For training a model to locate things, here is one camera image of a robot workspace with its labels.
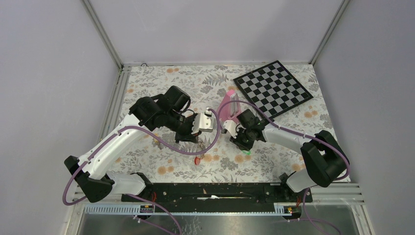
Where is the red tag key bunch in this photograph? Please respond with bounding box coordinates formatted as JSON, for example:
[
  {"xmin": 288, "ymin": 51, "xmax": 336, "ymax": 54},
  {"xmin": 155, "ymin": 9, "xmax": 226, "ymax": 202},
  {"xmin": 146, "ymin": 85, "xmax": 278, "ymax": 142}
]
[{"xmin": 194, "ymin": 150, "xmax": 205, "ymax": 165}]

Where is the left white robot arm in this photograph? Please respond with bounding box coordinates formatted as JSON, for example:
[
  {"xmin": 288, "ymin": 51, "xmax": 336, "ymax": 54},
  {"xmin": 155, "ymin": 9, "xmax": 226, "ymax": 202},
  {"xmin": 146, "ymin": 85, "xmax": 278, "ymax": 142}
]
[{"xmin": 64, "ymin": 86, "xmax": 207, "ymax": 203}]

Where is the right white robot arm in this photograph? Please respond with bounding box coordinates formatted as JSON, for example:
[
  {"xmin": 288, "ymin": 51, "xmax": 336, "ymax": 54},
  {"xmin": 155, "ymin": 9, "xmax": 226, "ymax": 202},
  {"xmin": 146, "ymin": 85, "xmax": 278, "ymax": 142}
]
[{"xmin": 224, "ymin": 110, "xmax": 350, "ymax": 202}]

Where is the floral table mat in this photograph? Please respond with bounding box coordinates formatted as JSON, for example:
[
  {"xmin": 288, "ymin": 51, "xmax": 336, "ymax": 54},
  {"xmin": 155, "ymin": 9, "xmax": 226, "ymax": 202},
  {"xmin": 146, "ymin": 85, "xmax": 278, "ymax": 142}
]
[{"xmin": 111, "ymin": 65, "xmax": 334, "ymax": 183}]

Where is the pink transparent box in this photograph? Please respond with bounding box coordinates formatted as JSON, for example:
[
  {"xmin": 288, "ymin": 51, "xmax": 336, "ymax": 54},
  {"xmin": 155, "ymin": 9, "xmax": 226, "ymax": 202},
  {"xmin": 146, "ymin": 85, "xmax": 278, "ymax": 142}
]
[{"xmin": 217, "ymin": 90, "xmax": 242, "ymax": 123}]

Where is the black white checkerboard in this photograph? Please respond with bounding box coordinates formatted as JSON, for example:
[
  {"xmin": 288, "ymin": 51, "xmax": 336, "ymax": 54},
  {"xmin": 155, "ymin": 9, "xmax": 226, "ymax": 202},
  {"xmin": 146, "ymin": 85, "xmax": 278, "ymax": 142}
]
[{"xmin": 233, "ymin": 60, "xmax": 313, "ymax": 118}]

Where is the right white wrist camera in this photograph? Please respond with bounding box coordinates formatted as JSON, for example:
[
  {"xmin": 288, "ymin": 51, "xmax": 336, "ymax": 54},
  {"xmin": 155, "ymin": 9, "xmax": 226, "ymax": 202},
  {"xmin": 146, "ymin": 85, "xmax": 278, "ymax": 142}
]
[{"xmin": 223, "ymin": 119, "xmax": 238, "ymax": 138}]

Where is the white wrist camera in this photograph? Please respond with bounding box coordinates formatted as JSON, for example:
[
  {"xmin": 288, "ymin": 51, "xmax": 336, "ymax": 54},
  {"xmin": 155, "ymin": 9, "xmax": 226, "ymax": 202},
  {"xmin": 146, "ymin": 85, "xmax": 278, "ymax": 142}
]
[
  {"xmin": 191, "ymin": 107, "xmax": 215, "ymax": 135},
  {"xmin": 223, "ymin": 119, "xmax": 238, "ymax": 138}
]

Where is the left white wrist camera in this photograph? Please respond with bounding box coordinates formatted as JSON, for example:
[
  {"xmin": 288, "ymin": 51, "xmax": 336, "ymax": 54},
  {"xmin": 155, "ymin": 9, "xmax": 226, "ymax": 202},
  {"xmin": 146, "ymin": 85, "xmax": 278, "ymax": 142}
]
[{"xmin": 191, "ymin": 107, "xmax": 215, "ymax": 135}]

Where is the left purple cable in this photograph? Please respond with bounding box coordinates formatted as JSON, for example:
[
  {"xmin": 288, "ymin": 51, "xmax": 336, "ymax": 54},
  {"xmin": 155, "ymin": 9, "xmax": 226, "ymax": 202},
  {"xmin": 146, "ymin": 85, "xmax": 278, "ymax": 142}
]
[{"xmin": 62, "ymin": 108, "xmax": 222, "ymax": 207}]

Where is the purple cable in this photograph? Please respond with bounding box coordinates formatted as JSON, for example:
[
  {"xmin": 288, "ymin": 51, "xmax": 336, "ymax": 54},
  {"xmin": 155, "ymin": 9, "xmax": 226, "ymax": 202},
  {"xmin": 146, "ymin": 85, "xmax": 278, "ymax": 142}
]
[
  {"xmin": 62, "ymin": 108, "xmax": 222, "ymax": 207},
  {"xmin": 216, "ymin": 99, "xmax": 351, "ymax": 182}
]

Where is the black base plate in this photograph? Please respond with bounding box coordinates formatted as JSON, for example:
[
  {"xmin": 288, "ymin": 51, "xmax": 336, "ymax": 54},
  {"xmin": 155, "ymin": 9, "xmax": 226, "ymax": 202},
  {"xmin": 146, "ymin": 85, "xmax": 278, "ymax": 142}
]
[{"xmin": 139, "ymin": 183, "xmax": 313, "ymax": 213}]

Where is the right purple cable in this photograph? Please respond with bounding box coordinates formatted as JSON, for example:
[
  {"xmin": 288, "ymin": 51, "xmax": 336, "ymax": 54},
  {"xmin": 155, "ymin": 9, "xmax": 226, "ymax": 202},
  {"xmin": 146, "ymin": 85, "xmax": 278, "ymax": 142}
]
[{"xmin": 216, "ymin": 99, "xmax": 351, "ymax": 182}]

